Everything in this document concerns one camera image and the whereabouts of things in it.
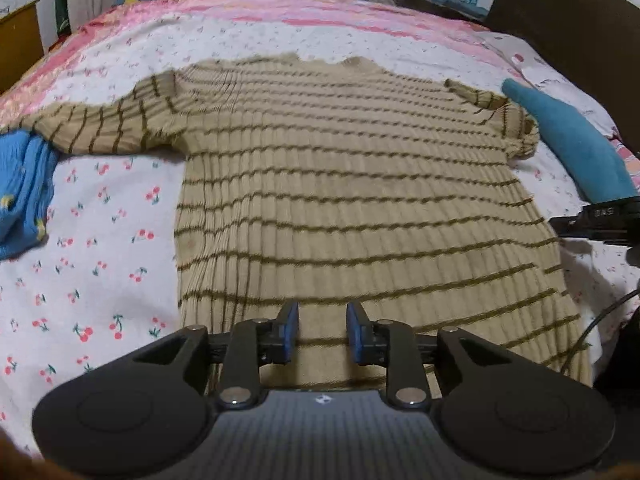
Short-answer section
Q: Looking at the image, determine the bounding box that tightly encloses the beige striped knit sweater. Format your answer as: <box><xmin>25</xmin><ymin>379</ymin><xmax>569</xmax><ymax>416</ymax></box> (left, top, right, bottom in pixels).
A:
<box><xmin>18</xmin><ymin>54</ymin><xmax>592</xmax><ymax>388</ymax></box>

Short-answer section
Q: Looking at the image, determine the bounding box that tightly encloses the teal knit garment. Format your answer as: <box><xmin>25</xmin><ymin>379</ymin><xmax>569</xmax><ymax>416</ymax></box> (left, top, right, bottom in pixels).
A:
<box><xmin>501</xmin><ymin>79</ymin><xmax>638</xmax><ymax>203</ymax></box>

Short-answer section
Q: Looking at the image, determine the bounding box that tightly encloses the white floral pillow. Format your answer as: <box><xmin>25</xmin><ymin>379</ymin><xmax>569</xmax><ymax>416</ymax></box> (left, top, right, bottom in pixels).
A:
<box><xmin>474</xmin><ymin>30</ymin><xmax>640</xmax><ymax>191</ymax></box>

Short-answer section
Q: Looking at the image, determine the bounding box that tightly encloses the dark wooden headboard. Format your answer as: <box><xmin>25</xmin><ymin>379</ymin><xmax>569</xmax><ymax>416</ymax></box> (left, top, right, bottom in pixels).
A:
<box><xmin>485</xmin><ymin>0</ymin><xmax>639</xmax><ymax>153</ymax></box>

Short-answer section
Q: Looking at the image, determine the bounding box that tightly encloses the blue knit garment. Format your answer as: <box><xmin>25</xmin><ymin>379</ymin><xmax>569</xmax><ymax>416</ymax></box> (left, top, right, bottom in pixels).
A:
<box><xmin>1</xmin><ymin>129</ymin><xmax>58</xmax><ymax>260</ymax></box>

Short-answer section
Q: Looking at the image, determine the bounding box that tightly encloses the wooden desk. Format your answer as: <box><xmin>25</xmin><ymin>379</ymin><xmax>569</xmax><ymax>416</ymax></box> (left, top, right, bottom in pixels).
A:
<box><xmin>0</xmin><ymin>0</ymin><xmax>43</xmax><ymax>92</ymax></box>

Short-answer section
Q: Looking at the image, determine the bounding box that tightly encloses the black cable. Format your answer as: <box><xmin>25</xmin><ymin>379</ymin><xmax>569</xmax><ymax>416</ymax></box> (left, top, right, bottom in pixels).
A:
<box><xmin>558</xmin><ymin>287</ymin><xmax>640</xmax><ymax>376</ymax></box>

